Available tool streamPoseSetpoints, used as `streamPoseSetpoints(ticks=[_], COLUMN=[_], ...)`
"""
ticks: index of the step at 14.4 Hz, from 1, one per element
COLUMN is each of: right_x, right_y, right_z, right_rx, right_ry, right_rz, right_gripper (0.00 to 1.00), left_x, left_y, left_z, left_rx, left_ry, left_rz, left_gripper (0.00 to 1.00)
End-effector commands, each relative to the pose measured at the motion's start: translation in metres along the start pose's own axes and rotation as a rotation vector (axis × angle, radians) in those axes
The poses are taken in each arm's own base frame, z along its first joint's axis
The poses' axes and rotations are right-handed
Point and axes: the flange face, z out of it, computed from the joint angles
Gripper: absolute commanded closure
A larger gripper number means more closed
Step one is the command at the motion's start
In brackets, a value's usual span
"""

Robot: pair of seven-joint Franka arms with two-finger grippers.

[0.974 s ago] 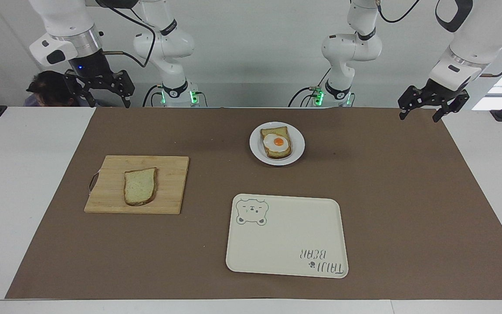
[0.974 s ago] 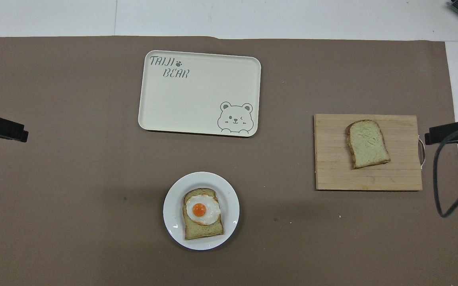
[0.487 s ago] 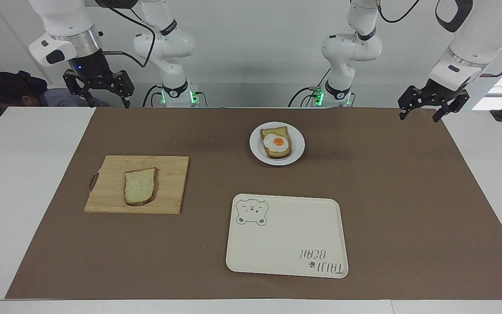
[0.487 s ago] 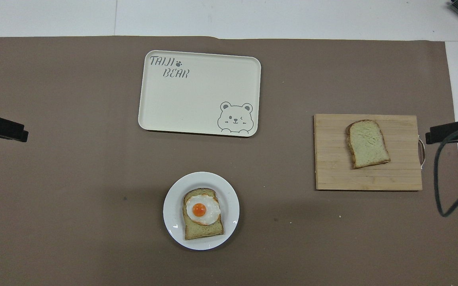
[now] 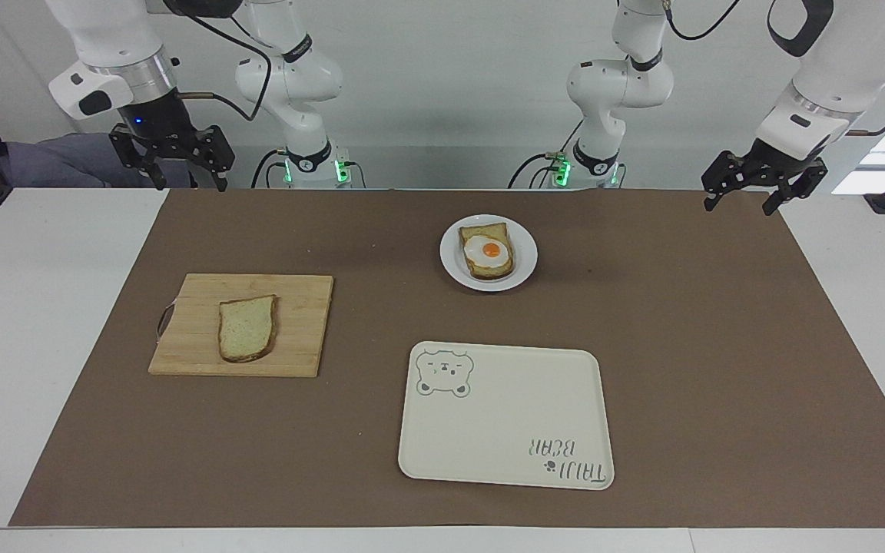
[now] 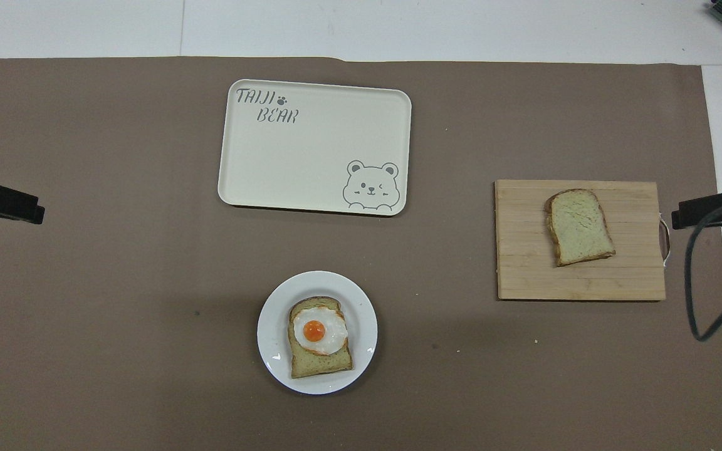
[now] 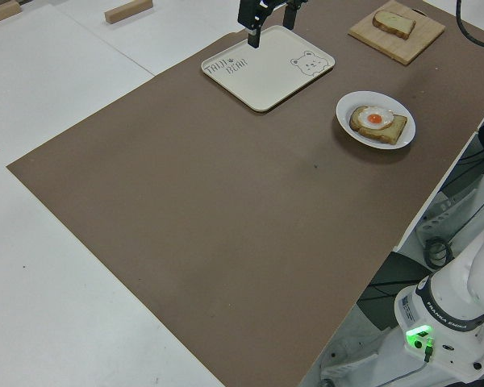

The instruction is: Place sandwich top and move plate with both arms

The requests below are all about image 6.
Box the wooden cutting board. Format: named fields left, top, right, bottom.
left=494, top=180, right=672, bottom=302

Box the white round plate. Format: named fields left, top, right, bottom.
left=257, top=271, right=379, bottom=395

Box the fried egg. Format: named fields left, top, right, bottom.
left=293, top=305, right=348, bottom=356

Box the bread slice under egg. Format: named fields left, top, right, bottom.
left=287, top=296, right=354, bottom=380

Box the cream tray with bear print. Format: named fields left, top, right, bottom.
left=217, top=79, right=412, bottom=217

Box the plain bread slice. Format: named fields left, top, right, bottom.
left=545, top=189, right=617, bottom=267

